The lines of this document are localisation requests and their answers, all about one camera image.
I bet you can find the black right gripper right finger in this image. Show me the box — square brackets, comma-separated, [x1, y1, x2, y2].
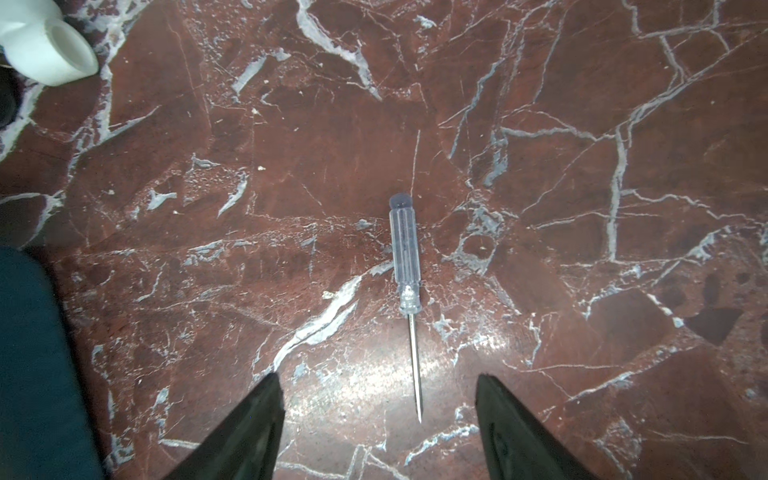
[475, 374, 595, 480]

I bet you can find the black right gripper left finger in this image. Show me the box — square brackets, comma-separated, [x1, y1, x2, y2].
[167, 372, 286, 479]

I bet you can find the clear-handled small screwdriver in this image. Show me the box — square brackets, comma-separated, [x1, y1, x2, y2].
[389, 193, 424, 423]

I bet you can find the white pipe elbow fitting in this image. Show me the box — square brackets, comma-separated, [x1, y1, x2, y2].
[1, 0, 99, 87]

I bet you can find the teal plastic storage tray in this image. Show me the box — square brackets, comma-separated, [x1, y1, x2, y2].
[1, 247, 104, 479]

